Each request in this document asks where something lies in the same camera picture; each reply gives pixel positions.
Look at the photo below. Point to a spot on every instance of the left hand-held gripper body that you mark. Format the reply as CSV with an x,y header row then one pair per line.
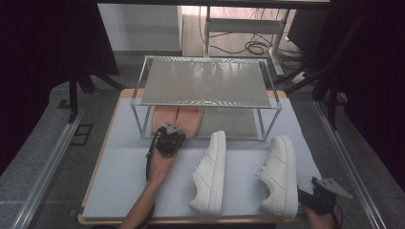
x,y
168,141

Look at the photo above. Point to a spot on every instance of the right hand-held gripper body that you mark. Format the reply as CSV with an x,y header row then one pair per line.
x,y
324,198

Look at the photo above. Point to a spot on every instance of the pink slipper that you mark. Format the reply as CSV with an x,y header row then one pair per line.
x,y
191,119
163,116

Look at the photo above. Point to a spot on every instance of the white sneaker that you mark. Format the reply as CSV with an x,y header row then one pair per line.
x,y
208,178
281,178

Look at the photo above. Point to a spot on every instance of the metal shoe rack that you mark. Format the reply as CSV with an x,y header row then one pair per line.
x,y
207,82

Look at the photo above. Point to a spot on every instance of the person's right hand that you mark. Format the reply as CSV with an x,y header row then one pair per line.
x,y
321,222

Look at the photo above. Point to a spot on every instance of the person's left hand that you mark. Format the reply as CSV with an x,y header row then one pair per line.
x,y
160,168

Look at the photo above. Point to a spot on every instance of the pale grey table mat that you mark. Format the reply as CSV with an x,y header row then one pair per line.
x,y
121,178

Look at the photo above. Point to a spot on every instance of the black metal stand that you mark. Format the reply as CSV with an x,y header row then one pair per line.
x,y
332,95

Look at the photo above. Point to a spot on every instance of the white power strip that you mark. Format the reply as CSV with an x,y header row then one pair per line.
x,y
299,78

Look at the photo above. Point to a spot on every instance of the black tripod stand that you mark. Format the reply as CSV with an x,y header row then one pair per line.
x,y
74,92

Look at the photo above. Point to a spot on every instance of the white cabinet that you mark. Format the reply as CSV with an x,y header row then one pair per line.
x,y
140,27

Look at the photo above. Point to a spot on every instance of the aluminium floor rail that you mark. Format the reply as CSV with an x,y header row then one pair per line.
x,y
47,168
350,165

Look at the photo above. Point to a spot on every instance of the black square floor frame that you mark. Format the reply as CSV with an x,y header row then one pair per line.
x,y
74,140

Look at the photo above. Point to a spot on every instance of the white desk frame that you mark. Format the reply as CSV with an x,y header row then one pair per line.
x,y
243,26

